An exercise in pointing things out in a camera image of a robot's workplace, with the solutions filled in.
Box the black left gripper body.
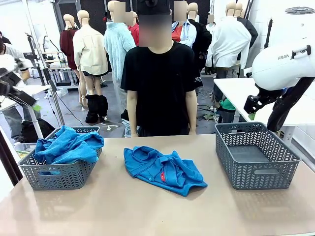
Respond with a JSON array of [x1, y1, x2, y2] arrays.
[[0, 82, 19, 98]]

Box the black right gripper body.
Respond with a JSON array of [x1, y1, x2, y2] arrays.
[[255, 85, 290, 104]]

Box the light blue terry garment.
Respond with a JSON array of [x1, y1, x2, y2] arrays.
[[33, 125, 105, 165]]

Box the person's right forearm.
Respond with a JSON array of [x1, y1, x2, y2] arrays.
[[127, 108, 139, 130]]

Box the person's left forearm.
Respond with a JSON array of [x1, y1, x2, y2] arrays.
[[186, 108, 198, 128]]

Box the white table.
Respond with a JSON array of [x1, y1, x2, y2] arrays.
[[0, 85, 51, 140], [213, 78, 315, 145]]

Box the chrome light stand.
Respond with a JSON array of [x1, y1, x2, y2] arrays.
[[23, 0, 66, 127]]

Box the black bin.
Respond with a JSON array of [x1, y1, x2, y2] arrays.
[[218, 109, 237, 124]]

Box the person in gray shirt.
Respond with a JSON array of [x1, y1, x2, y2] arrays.
[[0, 43, 42, 143]]

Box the green bag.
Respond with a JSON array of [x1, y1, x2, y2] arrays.
[[220, 98, 236, 111]]

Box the black monitor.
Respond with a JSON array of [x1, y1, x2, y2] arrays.
[[23, 52, 41, 69]]

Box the clear plastic storage box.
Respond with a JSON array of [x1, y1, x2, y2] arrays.
[[13, 142, 37, 159]]

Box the gray trousers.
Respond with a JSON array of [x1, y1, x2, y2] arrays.
[[213, 66, 241, 109]]

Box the person in black clothes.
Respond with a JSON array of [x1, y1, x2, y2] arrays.
[[0, 30, 12, 45]]

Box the thick black folded tripod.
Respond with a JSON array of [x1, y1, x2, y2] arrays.
[[0, 127, 24, 186]]

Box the slim black light stand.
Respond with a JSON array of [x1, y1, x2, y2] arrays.
[[263, 17, 274, 49]]

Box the black trousers at mannequin feet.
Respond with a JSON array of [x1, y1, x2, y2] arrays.
[[85, 94, 109, 123]]

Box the gray plastic lattice basket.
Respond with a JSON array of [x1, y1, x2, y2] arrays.
[[17, 126, 103, 190], [214, 122, 302, 190]]

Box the dark shorts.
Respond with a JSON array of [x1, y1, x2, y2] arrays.
[[82, 70, 109, 77]]

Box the black top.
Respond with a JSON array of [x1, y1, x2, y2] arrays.
[[237, 16, 259, 62]]

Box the white shirt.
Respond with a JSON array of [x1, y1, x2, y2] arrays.
[[206, 16, 252, 70]]

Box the dark red top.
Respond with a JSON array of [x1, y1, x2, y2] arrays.
[[60, 29, 78, 70]]

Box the cream jacket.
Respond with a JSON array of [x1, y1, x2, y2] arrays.
[[73, 24, 109, 76]]

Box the black jacket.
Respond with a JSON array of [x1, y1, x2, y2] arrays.
[[189, 19, 213, 71]]

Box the beige mannequin in red top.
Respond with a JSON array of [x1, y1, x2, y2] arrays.
[[63, 14, 88, 110]]

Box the beige mannequin in black top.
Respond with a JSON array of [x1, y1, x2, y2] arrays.
[[233, 2, 245, 18]]

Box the blue jeans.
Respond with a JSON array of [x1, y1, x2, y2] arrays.
[[122, 119, 132, 138]]

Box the beige mannequin in white shirt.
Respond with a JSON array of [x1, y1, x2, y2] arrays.
[[225, 1, 238, 17]]

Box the person in black t-shirt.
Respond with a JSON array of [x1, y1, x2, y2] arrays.
[[120, 0, 204, 138]]

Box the beige mannequin in cream jacket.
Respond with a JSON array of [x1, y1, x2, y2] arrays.
[[77, 9, 103, 96]]

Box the pale blue fleece pullover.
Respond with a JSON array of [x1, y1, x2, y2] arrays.
[[104, 21, 136, 74]]

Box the pale blue open shirt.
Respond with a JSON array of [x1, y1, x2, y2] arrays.
[[171, 19, 197, 49]]

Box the dark blue polo shirt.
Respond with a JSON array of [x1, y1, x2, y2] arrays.
[[123, 146, 209, 197]]

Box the red shirt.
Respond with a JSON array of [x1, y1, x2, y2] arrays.
[[127, 23, 140, 46]]

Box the beige mannequin in fleece pullover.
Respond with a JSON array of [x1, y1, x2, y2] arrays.
[[107, 0, 121, 23]]

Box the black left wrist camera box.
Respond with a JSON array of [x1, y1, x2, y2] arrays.
[[0, 68, 22, 87]]

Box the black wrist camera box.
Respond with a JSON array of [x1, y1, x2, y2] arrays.
[[0, 68, 22, 87], [243, 94, 262, 114]]

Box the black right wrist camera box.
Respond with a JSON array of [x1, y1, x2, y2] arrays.
[[243, 94, 262, 114]]

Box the black right arm cable sleeve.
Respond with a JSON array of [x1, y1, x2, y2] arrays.
[[267, 76, 315, 132]]

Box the mannequin base plate with knob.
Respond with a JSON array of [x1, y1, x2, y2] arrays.
[[99, 120, 121, 131]]

